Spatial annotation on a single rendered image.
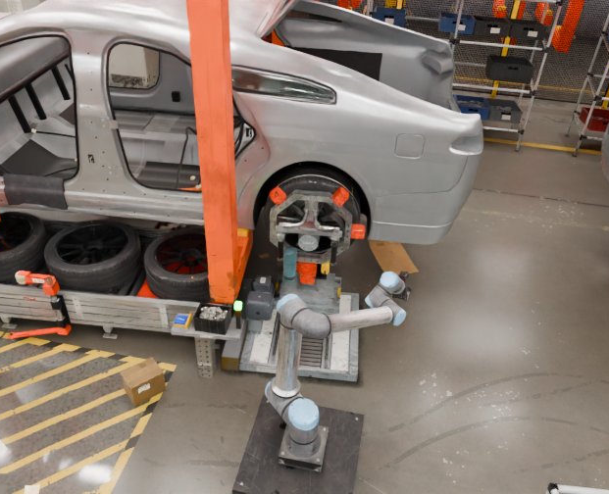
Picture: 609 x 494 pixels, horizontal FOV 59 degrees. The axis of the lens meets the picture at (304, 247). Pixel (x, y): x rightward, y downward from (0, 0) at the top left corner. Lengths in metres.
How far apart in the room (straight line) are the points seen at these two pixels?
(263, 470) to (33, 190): 2.45
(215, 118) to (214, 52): 0.33
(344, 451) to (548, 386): 1.66
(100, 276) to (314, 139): 1.77
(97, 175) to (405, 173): 2.04
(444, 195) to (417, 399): 1.35
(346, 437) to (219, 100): 1.91
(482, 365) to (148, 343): 2.38
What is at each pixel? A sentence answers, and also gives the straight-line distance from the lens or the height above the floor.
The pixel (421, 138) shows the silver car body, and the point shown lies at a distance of 3.38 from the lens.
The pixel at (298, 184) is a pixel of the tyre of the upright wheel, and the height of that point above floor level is 1.14.
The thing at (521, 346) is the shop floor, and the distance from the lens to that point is 4.36.
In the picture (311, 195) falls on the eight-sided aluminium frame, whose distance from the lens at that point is 3.45.
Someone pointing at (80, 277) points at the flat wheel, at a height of 0.45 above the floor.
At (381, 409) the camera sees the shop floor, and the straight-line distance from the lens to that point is 3.68.
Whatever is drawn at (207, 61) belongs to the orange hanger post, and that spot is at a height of 2.06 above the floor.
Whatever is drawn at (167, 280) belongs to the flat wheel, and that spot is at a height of 0.49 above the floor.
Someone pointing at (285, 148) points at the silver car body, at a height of 1.39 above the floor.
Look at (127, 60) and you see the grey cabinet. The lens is 7.92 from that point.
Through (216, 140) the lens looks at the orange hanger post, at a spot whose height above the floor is 1.66.
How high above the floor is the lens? 2.89
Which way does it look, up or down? 36 degrees down
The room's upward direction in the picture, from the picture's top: 3 degrees clockwise
